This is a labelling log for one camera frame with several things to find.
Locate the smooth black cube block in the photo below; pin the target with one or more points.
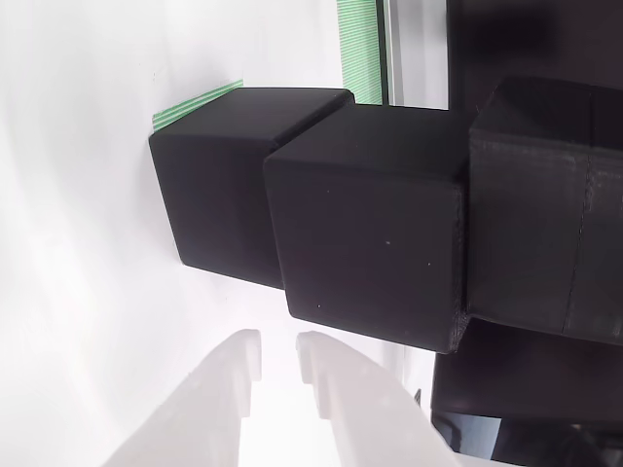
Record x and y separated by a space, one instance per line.
365 233
214 194

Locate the black cube block with seams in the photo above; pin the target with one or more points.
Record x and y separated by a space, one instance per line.
535 219

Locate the green striped square marker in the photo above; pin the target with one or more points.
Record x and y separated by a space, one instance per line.
194 109

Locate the green striped edge strip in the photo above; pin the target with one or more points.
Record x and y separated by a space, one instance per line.
360 48

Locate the silver aluminium table rail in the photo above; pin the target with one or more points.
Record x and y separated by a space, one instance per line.
418 48

